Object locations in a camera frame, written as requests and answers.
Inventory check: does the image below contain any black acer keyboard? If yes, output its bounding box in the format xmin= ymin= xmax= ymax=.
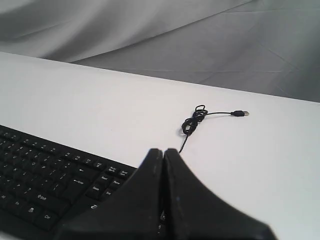
xmin=0 ymin=124 xmax=166 ymax=240

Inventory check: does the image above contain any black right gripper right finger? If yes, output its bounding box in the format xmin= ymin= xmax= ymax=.
xmin=161 ymin=148 xmax=277 ymax=240

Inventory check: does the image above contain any grey backdrop cloth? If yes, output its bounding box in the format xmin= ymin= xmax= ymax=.
xmin=0 ymin=0 xmax=320 ymax=102

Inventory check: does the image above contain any black USB cable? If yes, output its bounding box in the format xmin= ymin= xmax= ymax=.
xmin=178 ymin=104 xmax=250 ymax=154

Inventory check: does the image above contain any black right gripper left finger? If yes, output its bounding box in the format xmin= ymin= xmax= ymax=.
xmin=54 ymin=148 xmax=163 ymax=240

